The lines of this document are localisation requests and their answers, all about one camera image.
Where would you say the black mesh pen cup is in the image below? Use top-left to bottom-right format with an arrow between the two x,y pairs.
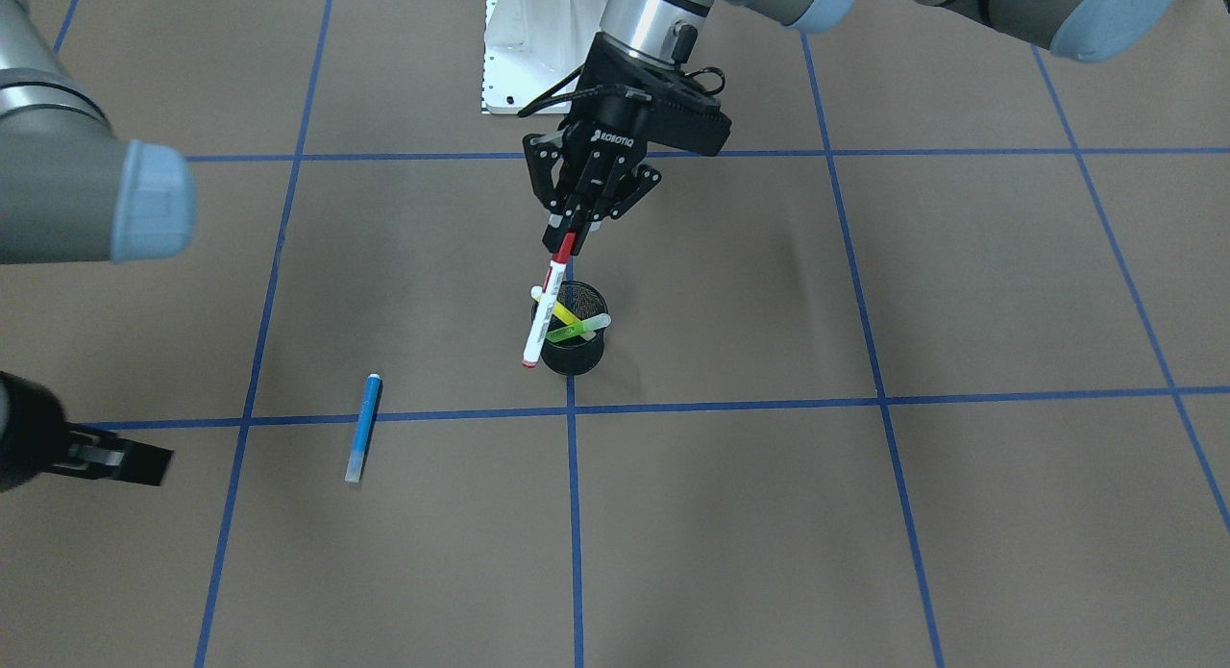
541,280 -> 609,376

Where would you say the yellow highlighter pen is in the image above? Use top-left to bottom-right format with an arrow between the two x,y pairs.
530,285 -> 581,327

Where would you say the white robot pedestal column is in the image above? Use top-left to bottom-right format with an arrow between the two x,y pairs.
480,0 -> 606,114

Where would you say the green highlighter pen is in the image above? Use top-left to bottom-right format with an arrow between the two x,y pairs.
546,312 -> 613,344

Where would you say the red white marker pen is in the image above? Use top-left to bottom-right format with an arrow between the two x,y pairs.
522,233 -> 577,369

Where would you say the blue marker pen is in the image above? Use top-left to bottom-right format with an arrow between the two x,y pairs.
344,373 -> 383,483

